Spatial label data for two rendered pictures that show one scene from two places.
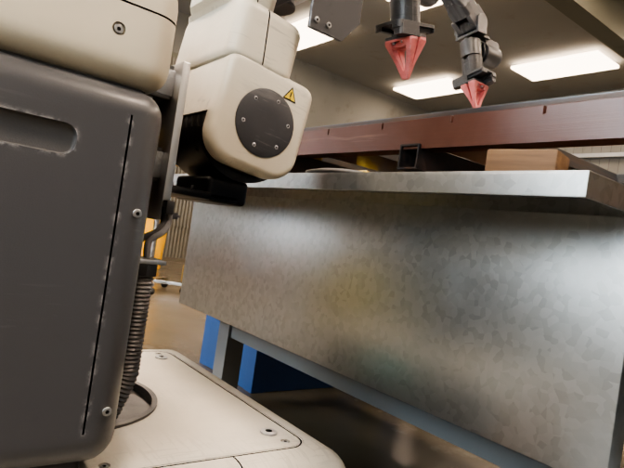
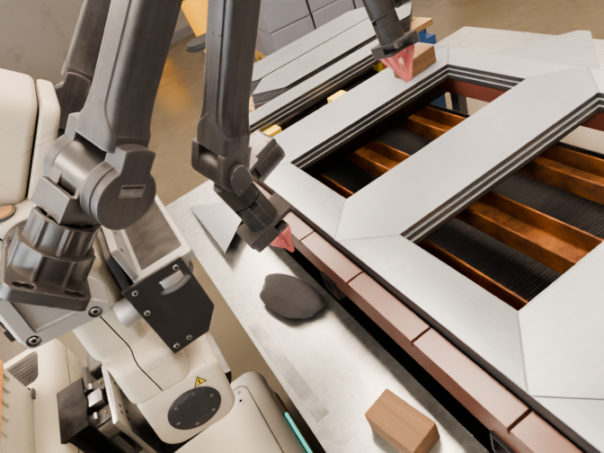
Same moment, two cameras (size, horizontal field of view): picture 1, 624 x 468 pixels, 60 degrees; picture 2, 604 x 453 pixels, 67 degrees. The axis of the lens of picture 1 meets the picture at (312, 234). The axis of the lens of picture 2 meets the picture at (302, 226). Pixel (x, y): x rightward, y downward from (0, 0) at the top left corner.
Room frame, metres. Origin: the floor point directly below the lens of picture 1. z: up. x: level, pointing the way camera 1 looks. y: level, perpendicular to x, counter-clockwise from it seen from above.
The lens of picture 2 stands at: (0.42, -0.42, 1.44)
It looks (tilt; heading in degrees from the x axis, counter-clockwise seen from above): 37 degrees down; 22
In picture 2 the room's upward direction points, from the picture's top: 24 degrees counter-clockwise
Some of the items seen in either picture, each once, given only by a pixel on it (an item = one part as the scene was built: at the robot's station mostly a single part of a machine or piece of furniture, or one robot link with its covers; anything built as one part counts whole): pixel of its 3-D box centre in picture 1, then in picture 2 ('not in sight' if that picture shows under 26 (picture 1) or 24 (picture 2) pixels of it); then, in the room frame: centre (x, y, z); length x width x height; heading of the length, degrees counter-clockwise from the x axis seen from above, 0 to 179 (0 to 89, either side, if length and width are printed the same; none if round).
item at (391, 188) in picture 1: (303, 188); (267, 289); (1.16, 0.03, 0.66); 1.30 x 0.20 x 0.03; 38
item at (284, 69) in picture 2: not in sight; (323, 51); (2.28, -0.06, 0.82); 0.80 x 0.40 x 0.06; 128
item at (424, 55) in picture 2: not in sight; (413, 61); (1.79, -0.41, 0.87); 0.12 x 0.06 x 0.05; 133
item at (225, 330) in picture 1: (236, 301); not in sight; (1.67, 0.20, 0.34); 0.06 x 0.06 x 0.68; 38
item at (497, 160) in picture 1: (526, 170); (401, 425); (0.78, -0.29, 0.70); 0.10 x 0.06 x 0.05; 50
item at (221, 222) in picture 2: not in sight; (222, 217); (1.46, 0.23, 0.70); 0.39 x 0.12 x 0.04; 38
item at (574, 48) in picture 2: not in sight; (546, 50); (1.86, -0.78, 0.77); 0.45 x 0.20 x 0.04; 38
